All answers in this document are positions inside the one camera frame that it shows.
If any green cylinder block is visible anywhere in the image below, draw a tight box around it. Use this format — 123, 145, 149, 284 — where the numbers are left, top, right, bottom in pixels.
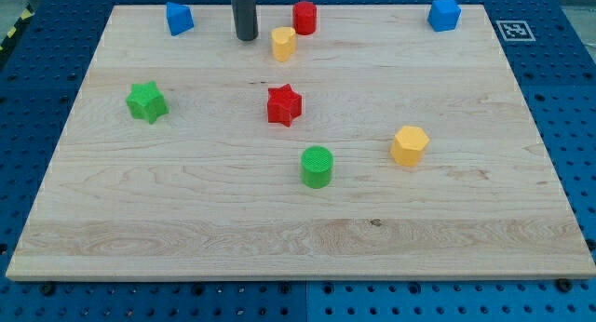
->
301, 146, 334, 189

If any blue triangular prism block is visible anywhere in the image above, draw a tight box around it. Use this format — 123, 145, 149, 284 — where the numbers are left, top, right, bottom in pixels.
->
166, 2, 194, 36

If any yellow hexagon block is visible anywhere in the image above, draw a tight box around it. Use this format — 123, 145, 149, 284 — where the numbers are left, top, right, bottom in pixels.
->
390, 126, 429, 167

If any blue cube block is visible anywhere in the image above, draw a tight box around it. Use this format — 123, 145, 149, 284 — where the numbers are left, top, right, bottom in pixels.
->
427, 0, 462, 32

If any green star block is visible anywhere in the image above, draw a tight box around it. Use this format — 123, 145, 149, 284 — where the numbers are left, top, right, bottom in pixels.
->
126, 81, 169, 124

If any light wooden board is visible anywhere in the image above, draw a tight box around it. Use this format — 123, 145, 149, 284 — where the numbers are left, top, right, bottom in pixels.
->
7, 5, 595, 282

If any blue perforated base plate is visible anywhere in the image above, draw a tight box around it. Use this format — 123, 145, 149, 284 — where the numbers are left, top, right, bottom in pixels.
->
1, 0, 595, 321

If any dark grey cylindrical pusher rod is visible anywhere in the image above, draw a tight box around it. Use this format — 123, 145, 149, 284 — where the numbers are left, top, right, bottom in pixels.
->
231, 0, 259, 41

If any yellow heart block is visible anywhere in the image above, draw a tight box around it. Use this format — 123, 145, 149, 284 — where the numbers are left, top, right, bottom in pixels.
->
271, 27, 296, 62

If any red cylinder block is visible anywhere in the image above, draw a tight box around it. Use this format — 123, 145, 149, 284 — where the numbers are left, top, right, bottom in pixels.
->
292, 1, 318, 35

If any red star block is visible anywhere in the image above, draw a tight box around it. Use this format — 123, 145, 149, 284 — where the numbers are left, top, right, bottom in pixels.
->
266, 84, 303, 127

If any white fiducial marker tag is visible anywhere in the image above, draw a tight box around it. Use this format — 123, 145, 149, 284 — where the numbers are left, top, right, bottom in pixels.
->
496, 20, 535, 42

